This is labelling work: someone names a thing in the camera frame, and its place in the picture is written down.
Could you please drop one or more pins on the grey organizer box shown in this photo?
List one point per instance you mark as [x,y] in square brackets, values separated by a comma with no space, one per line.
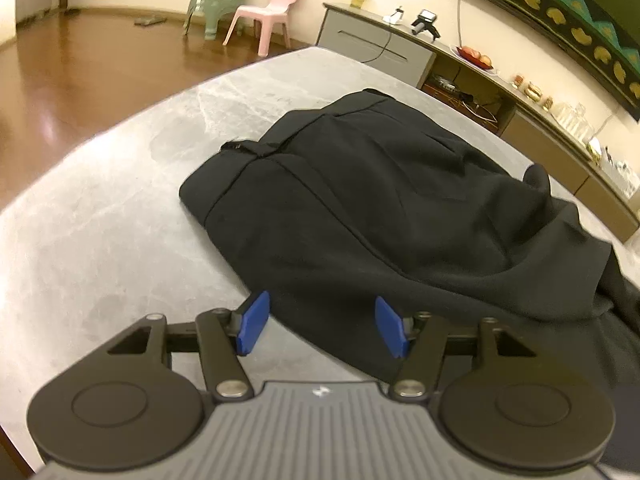
[622,170]

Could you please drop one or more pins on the gold incense burner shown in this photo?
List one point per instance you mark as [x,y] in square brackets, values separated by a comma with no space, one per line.
[533,91]

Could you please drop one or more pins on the wall television with patterned cover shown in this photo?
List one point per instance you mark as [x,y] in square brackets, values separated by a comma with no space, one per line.
[565,5]

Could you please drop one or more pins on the amber glass candle holder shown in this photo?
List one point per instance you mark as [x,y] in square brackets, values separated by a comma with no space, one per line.
[519,82]
[548,102]

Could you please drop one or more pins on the white charger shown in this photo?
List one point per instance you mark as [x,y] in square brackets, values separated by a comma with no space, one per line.
[394,17]

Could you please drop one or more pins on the long grey tv cabinet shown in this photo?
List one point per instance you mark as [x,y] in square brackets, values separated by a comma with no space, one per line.
[380,35]

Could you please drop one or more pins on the pink plastic child chair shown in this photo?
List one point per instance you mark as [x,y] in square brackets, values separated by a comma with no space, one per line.
[275,2]

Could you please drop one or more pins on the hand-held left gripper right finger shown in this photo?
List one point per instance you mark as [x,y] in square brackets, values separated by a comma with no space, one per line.
[390,327]

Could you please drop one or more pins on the red fruit plate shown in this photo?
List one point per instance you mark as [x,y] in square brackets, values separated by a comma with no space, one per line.
[475,62]

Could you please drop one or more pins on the orange fruit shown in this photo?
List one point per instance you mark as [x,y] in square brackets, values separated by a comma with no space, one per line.
[466,51]
[486,61]
[476,55]

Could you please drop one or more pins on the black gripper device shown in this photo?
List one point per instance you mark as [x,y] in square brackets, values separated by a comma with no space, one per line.
[425,20]

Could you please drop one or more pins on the round basket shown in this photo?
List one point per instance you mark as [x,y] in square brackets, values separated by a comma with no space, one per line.
[444,82]

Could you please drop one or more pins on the dark flat floor object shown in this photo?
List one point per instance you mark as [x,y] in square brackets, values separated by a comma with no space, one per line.
[150,20]

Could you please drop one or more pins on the gold tissue box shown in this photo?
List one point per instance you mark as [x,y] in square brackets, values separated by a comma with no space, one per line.
[595,150]

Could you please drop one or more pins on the set of clear glass cups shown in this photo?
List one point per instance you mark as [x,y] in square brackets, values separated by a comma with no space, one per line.
[572,122]

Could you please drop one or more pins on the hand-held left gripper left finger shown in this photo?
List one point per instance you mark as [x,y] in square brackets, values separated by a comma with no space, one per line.
[252,322]

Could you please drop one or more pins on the black pants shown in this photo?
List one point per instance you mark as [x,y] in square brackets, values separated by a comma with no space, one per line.
[375,210]

